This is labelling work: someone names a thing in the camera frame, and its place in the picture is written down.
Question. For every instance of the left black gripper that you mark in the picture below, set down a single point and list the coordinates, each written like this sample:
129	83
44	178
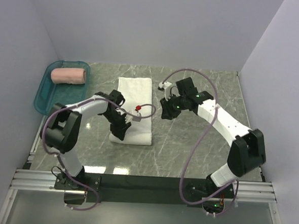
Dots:
119	132

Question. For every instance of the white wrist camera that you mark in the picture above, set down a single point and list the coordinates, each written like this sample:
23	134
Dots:
134	115
166	87

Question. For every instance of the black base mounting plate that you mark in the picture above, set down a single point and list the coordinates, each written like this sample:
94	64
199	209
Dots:
139	189

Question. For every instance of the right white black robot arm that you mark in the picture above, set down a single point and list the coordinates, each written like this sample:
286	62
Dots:
247	146

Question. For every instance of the teal plastic tray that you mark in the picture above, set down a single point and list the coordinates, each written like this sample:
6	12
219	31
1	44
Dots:
50	93

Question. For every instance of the white towel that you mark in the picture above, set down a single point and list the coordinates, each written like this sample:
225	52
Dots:
138	101

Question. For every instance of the aluminium rail frame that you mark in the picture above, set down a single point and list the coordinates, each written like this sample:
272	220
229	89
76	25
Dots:
33	200

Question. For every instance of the rolled pink towel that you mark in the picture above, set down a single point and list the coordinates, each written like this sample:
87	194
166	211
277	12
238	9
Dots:
74	76

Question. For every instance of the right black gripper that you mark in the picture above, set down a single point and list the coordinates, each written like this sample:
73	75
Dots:
167	113

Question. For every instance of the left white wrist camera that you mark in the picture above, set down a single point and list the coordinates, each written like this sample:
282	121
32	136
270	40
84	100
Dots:
134	115

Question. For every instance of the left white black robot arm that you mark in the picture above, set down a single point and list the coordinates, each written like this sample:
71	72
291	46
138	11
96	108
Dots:
62	128

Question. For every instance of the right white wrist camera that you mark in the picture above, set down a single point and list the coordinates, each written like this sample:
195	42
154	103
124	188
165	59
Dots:
166	87

